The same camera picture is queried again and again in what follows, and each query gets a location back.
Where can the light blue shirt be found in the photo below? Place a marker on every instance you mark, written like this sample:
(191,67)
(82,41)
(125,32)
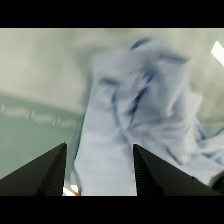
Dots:
(140,113)

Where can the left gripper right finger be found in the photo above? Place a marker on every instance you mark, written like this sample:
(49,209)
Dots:
(160,178)

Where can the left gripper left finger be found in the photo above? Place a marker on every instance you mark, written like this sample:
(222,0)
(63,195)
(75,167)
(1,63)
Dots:
(43,176)

